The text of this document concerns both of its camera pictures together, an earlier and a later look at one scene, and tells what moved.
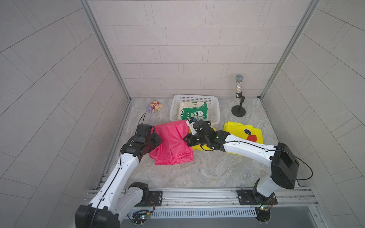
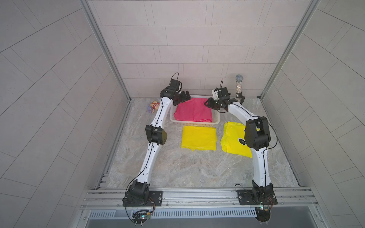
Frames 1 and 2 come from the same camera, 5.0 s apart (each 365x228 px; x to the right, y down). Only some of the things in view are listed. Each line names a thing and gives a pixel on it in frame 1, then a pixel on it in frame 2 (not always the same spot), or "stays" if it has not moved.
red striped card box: x=156 y=105 stays
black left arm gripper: x=158 y=139 to x=182 y=98
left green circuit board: x=140 y=216 stays
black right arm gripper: x=189 y=141 to x=211 y=103
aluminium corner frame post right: x=312 y=6 stays
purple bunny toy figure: x=150 y=109 stays
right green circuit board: x=263 y=213 stays
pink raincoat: x=174 y=149 to x=194 y=109
